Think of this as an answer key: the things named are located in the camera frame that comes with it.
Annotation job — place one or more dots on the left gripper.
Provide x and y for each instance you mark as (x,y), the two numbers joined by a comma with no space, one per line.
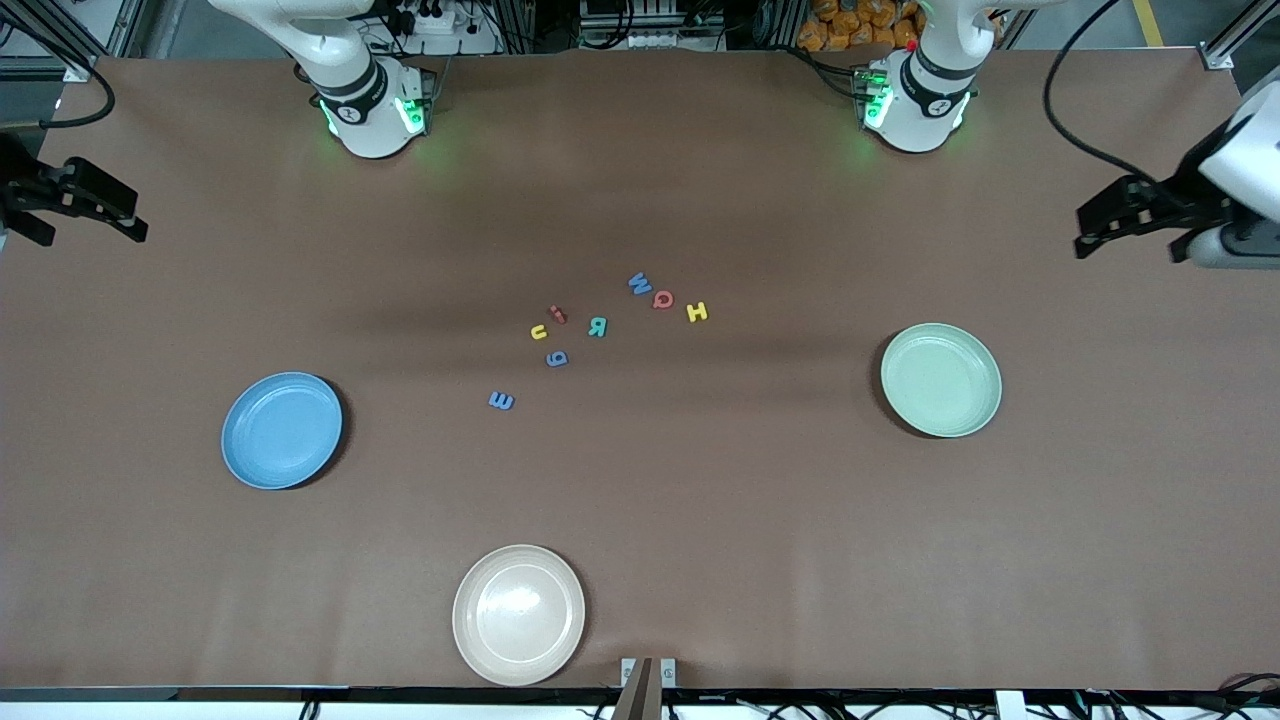
(1183,199)

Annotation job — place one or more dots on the yellow foam letter H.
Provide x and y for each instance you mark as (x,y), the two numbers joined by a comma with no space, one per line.
(697,312)

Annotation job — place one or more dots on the blue foam letter g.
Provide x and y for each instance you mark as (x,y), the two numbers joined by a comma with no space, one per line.
(556,358)

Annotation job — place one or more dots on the red foam letter Q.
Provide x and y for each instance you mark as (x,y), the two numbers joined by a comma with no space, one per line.
(656,299)

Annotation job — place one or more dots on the teal foam letter R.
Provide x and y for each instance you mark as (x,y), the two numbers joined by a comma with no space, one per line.
(597,327)

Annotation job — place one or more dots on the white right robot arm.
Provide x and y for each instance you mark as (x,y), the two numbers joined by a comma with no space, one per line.
(360,120)

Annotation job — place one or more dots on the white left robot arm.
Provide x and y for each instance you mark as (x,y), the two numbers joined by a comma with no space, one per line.
(920,110)

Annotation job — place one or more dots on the pale green round plate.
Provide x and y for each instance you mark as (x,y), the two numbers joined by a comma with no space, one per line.
(941,380)

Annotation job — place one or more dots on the blue round plate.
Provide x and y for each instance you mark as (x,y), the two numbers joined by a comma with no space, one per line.
(282,430)

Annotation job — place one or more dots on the orange packets pile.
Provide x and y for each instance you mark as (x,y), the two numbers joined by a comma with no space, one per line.
(850,25)

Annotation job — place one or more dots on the white power strip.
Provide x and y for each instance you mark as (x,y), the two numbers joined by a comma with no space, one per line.
(440,22)

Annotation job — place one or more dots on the blue foam letter m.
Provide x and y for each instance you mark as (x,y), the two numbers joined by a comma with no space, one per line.
(501,400)

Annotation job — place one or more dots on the white plastic block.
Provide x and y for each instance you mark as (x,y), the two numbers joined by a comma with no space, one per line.
(1010,706)

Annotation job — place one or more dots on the blue foam letter W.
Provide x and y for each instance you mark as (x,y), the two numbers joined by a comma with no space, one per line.
(640,284)

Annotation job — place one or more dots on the brown table cover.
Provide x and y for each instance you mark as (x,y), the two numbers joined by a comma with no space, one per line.
(700,520)

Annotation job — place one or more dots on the grey electronics rack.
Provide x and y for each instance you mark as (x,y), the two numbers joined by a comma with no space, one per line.
(650,15)

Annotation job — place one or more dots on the beige round plate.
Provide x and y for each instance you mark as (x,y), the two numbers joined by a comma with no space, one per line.
(519,615)

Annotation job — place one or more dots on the aluminium frame profile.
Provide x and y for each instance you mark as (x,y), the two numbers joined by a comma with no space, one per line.
(75,70)
(1218,58)

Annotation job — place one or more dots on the metal bracket with brown post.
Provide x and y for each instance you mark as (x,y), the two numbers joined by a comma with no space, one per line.
(648,695)

